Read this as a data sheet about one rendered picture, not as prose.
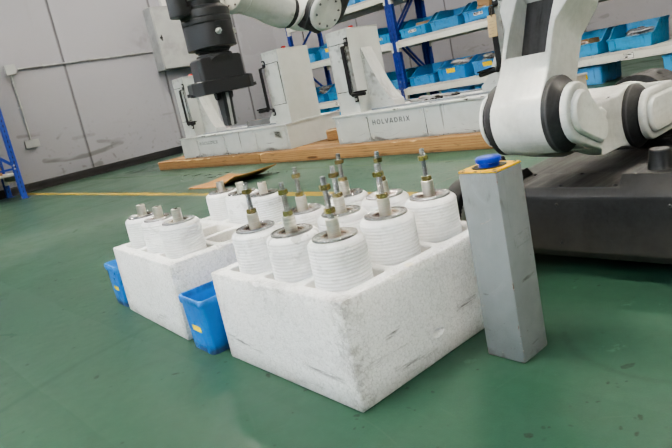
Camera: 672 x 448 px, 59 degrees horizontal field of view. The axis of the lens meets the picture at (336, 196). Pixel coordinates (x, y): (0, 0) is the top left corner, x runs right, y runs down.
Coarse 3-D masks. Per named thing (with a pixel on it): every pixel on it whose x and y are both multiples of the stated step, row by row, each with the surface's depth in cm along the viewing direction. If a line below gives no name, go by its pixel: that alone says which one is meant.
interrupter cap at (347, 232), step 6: (342, 228) 98; (348, 228) 97; (354, 228) 96; (318, 234) 97; (324, 234) 96; (342, 234) 95; (348, 234) 93; (354, 234) 93; (312, 240) 94; (318, 240) 93; (324, 240) 93; (330, 240) 91; (336, 240) 91; (342, 240) 91
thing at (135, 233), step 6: (150, 216) 153; (126, 222) 154; (132, 222) 152; (138, 222) 152; (132, 228) 152; (138, 228) 152; (132, 234) 153; (138, 234) 152; (132, 240) 154; (138, 240) 153; (144, 240) 152; (132, 246) 155; (138, 246) 153; (144, 246) 153
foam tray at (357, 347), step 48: (240, 288) 108; (288, 288) 97; (384, 288) 91; (432, 288) 99; (240, 336) 113; (288, 336) 99; (336, 336) 89; (384, 336) 92; (432, 336) 99; (336, 384) 92; (384, 384) 92
